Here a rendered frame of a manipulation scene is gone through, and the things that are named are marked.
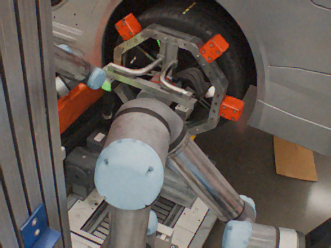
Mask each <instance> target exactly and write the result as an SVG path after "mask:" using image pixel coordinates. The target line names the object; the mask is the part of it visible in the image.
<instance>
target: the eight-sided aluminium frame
mask: <svg viewBox="0 0 331 248"><path fill-rule="evenodd" d="M149 37H152V38H154V39H156V40H159V41H165V42H166V43H168V44H170V45H177V46H178V47H180V48H183V49H185V50H190V51H191V53H192V54H193V55H194V57H195V59H196V61H197V62H198V63H199V65H200V66H201V68H202V70H203V71H204V72H205V73H206V75H207V77H208V79H209V80H210V81H211V83H212V84H213V87H214V88H215V90H214V93H213V100H212V103H211V108H210V110H209V117H207V118H203V119H200V120H198V121H195V122H193V123H190V124H187V127H188V132H187V134H188V135H189V136H193V135H197V134H200V133H202V132H205V131H207V130H211V129H214V128H215V127H216V125H217V124H218V122H219V119H220V116H219V108H220V104H221V103H222V101H223V99H224V98H225V96H226V92H227V88H228V83H229V81H228V80H227V79H226V77H225V75H224V74H223V72H222V71H221V69H220V67H219V66H218V65H217V63H216V61H215V60H213V61H212V62H211V63H208V62H207V61H206V60H205V58H204V57H203V56H202V55H201V54H200V52H199V51H200V49H201V48H202V47H203V46H204V44H205V43H204V42H203V41H202V39H200V38H198V37H196V36H192V35H189V34H185V33H183V32H180V31H178V30H173V29H170V28H168V27H166V26H161V25H158V24H156V23H152V25H149V26H148V27H146V28H145V29H143V30H142V31H140V32H139V33H138V34H137V35H135V36H133V37H132V38H130V39H128V40H127V41H124V42H123V43H120V44H119V45H118V46H117V47H116V48H114V54H113V55H114V64H117V65H121V66H122V67H125V68H127V51H128V50H130V49H132V47H135V46H137V45H138V44H140V43H141V42H143V41H145V40H146V39H147V38H149ZM114 91H115V93H117V95H119V98H120V99H121V100H122V101H123V103H127V102H129V101H132V100H134V99H136V96H135V95H134V92H133V91H132V90H131V89H130V87H129V86H128V84H127V83H124V82H121V83H120V84H119V85H118V86H117V87H116V88H114Z"/></svg>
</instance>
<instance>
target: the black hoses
mask: <svg viewBox="0 0 331 248"><path fill-rule="evenodd" d="M176 69H179V70H183V69H184V67H182V66H180V65H177V67H176ZM181 79H186V80H188V81H190V82H191V83H192V84H193V87H194V89H195V92H196V94H195V97H194V99H197V100H198V101H201V100H202V98H203V97H204V96H205V94H206V93H207V92H208V88H209V87H208V86H206V85H205V81H204V77H203V75H202V72H201V71H200V70H199V69H198V68H195V67H192V68H188V69H186V70H183V71H180V72H176V74H175V75H174V76H173V77H172V78H171V82H173V83H176V84H177V83H178V82H179V81H180V80H181Z"/></svg>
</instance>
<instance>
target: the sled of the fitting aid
mask: <svg viewBox="0 0 331 248"><path fill-rule="evenodd" d="M208 160H209V161H211V162H212V164H213V165H214V166H215V164H216V161H213V160H211V159H209V158H208ZM160 195H161V196H162V197H165V198H166V199H168V200H171V201H173V202H175V203H177V204H181V205H182V206H184V207H185V208H189V209H191V208H192V206H193V205H194V203H195V202H196V199H197V198H198V196H197V195H196V194H195V193H194V192H193V191H192V190H191V189H189V191H188V192H186V191H182V190H180V189H178V188H176V187H173V186H171V185H169V184H167V183H165V182H163V184H162V187H161V194H160Z"/></svg>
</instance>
